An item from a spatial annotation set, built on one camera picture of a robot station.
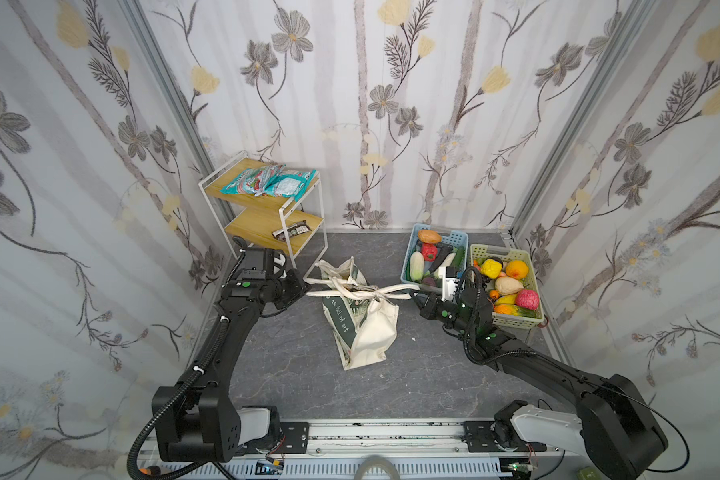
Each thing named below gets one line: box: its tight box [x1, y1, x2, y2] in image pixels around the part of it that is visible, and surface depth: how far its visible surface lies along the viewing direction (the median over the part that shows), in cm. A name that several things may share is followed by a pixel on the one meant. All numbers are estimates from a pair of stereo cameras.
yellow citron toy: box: [480, 258, 503, 279], surface depth 103 cm
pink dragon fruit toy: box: [516, 289, 540, 311], surface depth 92 cm
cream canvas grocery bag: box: [304, 257, 420, 370], surface depth 81 cm
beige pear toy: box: [495, 276, 524, 296], surface depth 100 cm
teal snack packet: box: [264, 169, 319, 202], surface depth 83 cm
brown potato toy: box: [418, 229, 442, 243], surface depth 113 cm
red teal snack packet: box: [220, 164, 286, 197], surface depth 84 cm
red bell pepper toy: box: [421, 242, 439, 262], surface depth 110 cm
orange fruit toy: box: [506, 260, 529, 280], surface depth 103 cm
